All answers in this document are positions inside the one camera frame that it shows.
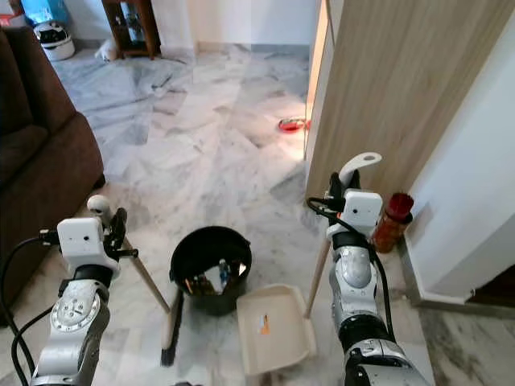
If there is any wooden handled broom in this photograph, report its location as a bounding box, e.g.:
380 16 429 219
87 195 184 368

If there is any cream long handled dustpan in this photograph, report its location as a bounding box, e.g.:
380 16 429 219
236 152 383 377

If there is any red lidded jar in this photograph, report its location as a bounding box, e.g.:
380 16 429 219
373 192 414 254

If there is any red pet bowl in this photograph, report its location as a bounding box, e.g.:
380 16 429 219
278 118 307 133

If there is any black plastic bucket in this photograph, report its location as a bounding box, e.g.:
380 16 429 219
170 226 253 316

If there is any dark brown sofa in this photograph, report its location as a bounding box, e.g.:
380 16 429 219
0 28 105 306

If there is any clear plastic bottle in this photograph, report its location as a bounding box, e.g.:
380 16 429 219
216 259 230 290

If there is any light wood grain panel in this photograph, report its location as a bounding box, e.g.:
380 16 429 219
304 0 515 202

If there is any small white fluffy lump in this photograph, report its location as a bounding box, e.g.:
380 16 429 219
95 39 122 63

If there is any white round helmet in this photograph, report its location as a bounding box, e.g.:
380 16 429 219
34 21 76 62

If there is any brown wooden stool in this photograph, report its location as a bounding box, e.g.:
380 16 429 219
102 0 162 60

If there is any blue box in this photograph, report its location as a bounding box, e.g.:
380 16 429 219
22 0 68 25

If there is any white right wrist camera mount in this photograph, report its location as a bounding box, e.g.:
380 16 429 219
330 189 384 240

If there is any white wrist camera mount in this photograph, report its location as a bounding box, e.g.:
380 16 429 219
57 217 119 278
330 189 384 240

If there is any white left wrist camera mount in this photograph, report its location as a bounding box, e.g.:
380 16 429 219
57 217 119 278

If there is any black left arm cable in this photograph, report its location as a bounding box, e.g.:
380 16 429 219
2 233 61 386

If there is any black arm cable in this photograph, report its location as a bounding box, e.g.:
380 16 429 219
306 197 395 343
2 233 61 386

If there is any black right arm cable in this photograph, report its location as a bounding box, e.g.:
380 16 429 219
306 197 395 343

